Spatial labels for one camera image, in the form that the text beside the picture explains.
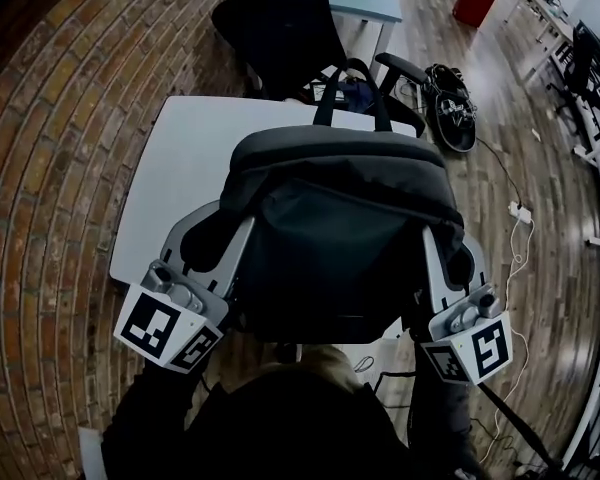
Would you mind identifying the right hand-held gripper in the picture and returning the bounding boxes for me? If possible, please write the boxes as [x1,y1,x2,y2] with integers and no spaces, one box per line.
[418,225,515,387]

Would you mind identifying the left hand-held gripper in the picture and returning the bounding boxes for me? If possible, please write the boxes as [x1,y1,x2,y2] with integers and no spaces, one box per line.
[111,199,258,375]

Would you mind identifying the dark grey backpack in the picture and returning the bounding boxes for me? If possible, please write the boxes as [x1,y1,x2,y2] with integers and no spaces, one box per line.
[219,57,467,345]

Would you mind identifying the person's left forearm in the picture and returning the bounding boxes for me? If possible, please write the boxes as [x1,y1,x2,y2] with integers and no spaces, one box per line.
[102,357,207,472]

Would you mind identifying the person's right forearm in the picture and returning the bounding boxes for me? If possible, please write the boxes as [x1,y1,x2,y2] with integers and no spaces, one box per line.
[408,340,484,480]

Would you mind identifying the white side table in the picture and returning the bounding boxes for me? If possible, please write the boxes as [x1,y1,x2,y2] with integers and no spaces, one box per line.
[108,94,422,342]

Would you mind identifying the black bag on floor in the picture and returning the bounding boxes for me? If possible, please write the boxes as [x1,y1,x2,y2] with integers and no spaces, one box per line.
[424,62,479,155]

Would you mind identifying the person's dark top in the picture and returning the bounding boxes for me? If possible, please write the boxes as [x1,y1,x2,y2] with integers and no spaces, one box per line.
[101,342,484,480]

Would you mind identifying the blue cloth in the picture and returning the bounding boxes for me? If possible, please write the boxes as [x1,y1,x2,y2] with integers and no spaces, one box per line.
[336,77,377,115]

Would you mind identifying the black office chair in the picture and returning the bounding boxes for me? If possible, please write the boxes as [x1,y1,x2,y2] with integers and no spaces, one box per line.
[546,19,600,120]
[211,0,430,142]

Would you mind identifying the white paper sheet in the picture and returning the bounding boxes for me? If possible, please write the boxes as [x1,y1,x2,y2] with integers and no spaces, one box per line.
[76,424,107,480]

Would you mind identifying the white long desk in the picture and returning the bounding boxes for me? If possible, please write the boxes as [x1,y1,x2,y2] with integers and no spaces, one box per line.
[499,0,600,89]

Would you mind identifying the red box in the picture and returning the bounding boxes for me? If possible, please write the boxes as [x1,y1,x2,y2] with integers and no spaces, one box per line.
[451,0,497,30]

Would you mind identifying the white floor cable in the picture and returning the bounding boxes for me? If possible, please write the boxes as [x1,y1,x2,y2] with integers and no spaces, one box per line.
[479,216,537,464]

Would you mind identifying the black floor cable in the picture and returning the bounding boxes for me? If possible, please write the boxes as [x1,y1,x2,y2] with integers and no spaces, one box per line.
[473,136,522,205]

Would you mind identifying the black strap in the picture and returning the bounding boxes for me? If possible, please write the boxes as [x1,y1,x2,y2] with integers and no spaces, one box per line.
[474,381,564,475]

